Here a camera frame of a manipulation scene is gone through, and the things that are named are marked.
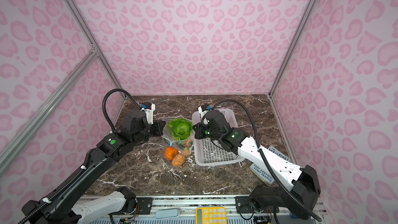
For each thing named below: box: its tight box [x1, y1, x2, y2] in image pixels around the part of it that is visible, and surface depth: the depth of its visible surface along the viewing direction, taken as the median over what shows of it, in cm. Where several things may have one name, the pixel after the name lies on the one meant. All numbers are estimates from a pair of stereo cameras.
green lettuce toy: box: [166, 118, 193, 141], surface depth 76 cm
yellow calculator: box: [195, 206, 227, 224], surface depth 71 cm
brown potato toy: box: [171, 154, 186, 167], surface depth 84 cm
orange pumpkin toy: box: [164, 146, 178, 161], surface depth 86 cm
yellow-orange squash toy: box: [181, 149, 191, 157], surface depth 84 cm
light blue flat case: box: [154, 208, 180, 219], surface depth 71 cm
